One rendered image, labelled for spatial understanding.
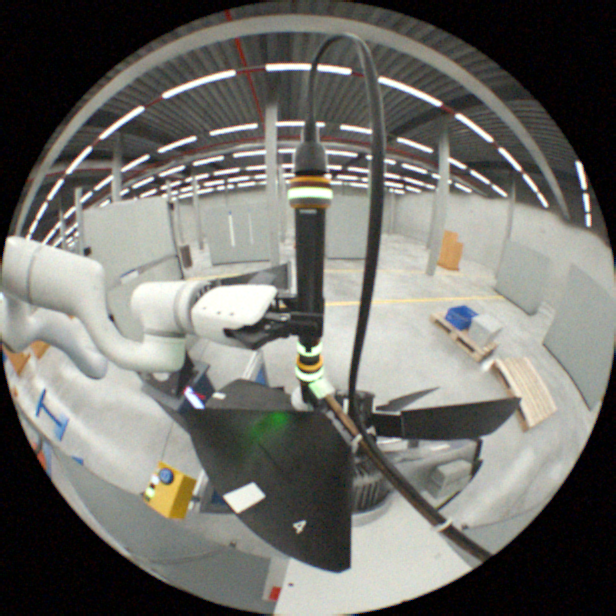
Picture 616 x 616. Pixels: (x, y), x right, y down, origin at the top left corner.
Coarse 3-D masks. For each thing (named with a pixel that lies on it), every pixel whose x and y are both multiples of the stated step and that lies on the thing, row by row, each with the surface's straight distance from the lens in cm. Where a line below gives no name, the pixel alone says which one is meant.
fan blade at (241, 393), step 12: (228, 384) 57; (240, 384) 56; (252, 384) 55; (228, 396) 51; (240, 396) 50; (252, 396) 50; (264, 396) 49; (276, 396) 49; (288, 396) 48; (228, 408) 48; (240, 408) 48; (252, 408) 47; (264, 408) 46; (276, 408) 46; (288, 408) 46
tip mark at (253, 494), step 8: (248, 488) 18; (256, 488) 19; (224, 496) 17; (232, 496) 18; (240, 496) 18; (248, 496) 18; (256, 496) 18; (264, 496) 19; (232, 504) 17; (240, 504) 17; (248, 504) 18
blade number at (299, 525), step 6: (294, 516) 19; (300, 516) 20; (288, 522) 19; (294, 522) 19; (300, 522) 19; (306, 522) 20; (312, 522) 20; (288, 528) 18; (294, 528) 19; (300, 528) 19; (306, 528) 20; (294, 534) 19; (300, 534) 19; (306, 534) 19
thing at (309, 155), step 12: (312, 120) 22; (312, 132) 21; (300, 144) 20; (312, 144) 20; (300, 156) 19; (312, 156) 19; (324, 156) 20; (300, 168) 19; (312, 168) 18; (324, 168) 19; (300, 384) 32
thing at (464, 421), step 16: (496, 400) 33; (512, 400) 34; (416, 416) 39; (432, 416) 38; (448, 416) 38; (464, 416) 38; (480, 416) 39; (496, 416) 41; (416, 432) 44; (432, 432) 44; (448, 432) 44; (464, 432) 46; (480, 432) 48
